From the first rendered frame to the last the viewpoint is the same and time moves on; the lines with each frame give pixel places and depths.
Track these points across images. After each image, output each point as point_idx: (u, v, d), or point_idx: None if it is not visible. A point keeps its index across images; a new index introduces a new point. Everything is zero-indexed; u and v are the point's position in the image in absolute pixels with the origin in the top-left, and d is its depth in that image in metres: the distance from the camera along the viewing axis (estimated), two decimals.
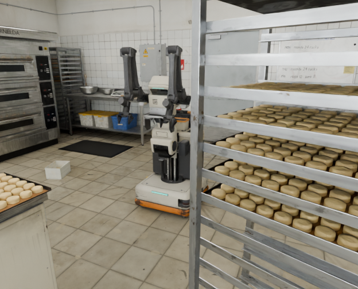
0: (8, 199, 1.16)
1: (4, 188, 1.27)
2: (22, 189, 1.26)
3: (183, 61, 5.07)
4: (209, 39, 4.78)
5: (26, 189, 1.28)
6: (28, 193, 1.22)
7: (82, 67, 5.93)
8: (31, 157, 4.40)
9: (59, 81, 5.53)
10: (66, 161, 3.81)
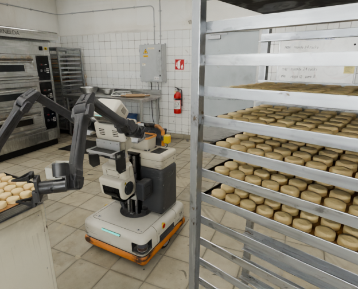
0: (8, 199, 1.16)
1: (4, 188, 1.27)
2: (22, 189, 1.26)
3: (183, 61, 5.07)
4: (209, 39, 4.78)
5: (26, 189, 1.28)
6: (28, 193, 1.22)
7: (82, 67, 5.93)
8: (31, 157, 4.40)
9: (59, 81, 5.53)
10: (66, 161, 3.81)
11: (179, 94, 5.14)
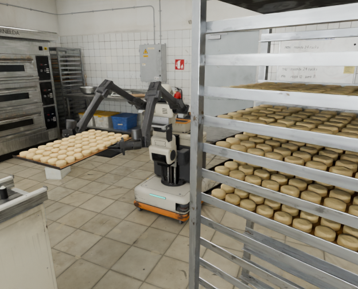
0: (111, 140, 1.69)
1: (102, 136, 1.79)
2: (115, 136, 1.78)
3: (183, 61, 5.07)
4: (209, 39, 4.78)
5: (117, 137, 1.80)
6: (122, 137, 1.74)
7: (82, 67, 5.93)
8: None
9: (59, 81, 5.53)
10: None
11: (179, 94, 5.14)
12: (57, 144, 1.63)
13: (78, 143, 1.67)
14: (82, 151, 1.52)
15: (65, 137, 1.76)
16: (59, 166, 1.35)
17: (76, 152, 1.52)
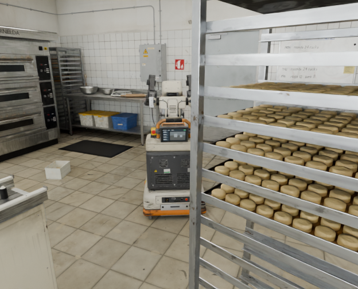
0: None
1: None
2: None
3: (183, 61, 5.07)
4: (209, 39, 4.78)
5: None
6: None
7: (82, 67, 5.93)
8: (31, 157, 4.40)
9: (59, 81, 5.53)
10: (66, 161, 3.81)
11: None
12: None
13: None
14: None
15: None
16: None
17: None
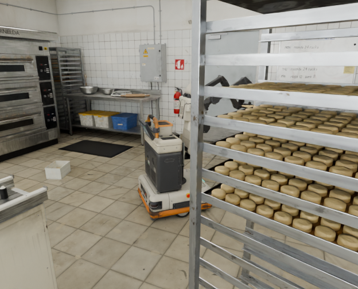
0: (253, 105, 3.16)
1: None
2: (249, 105, 3.09)
3: (183, 61, 5.07)
4: (209, 39, 4.78)
5: None
6: (246, 105, 3.15)
7: (82, 67, 5.93)
8: (31, 157, 4.40)
9: (59, 81, 5.53)
10: (66, 161, 3.81)
11: (179, 94, 5.14)
12: None
13: None
14: None
15: None
16: None
17: None
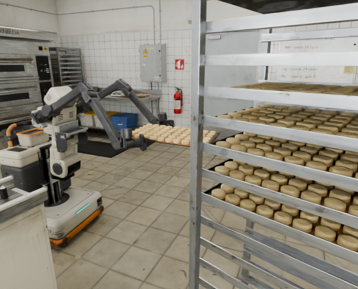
0: (164, 125, 2.07)
1: (151, 129, 1.97)
2: (151, 126, 2.06)
3: (183, 61, 5.07)
4: (209, 39, 4.78)
5: (149, 127, 2.06)
6: (156, 124, 2.11)
7: (82, 67, 5.93)
8: None
9: (59, 81, 5.53)
10: None
11: (179, 94, 5.14)
12: (179, 137, 1.78)
13: (170, 133, 1.88)
14: (190, 129, 1.99)
15: (158, 137, 1.75)
16: (216, 133, 1.97)
17: None
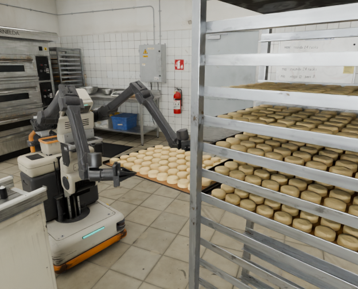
0: (175, 149, 1.47)
1: (151, 153, 1.41)
2: (158, 149, 1.50)
3: (183, 61, 5.08)
4: (208, 39, 4.78)
5: None
6: (168, 146, 1.54)
7: (82, 67, 5.94)
8: None
9: (59, 81, 5.53)
10: None
11: (179, 94, 5.14)
12: (172, 170, 1.16)
13: (168, 162, 1.28)
14: (205, 157, 1.32)
15: (140, 168, 1.19)
16: None
17: (203, 162, 1.28)
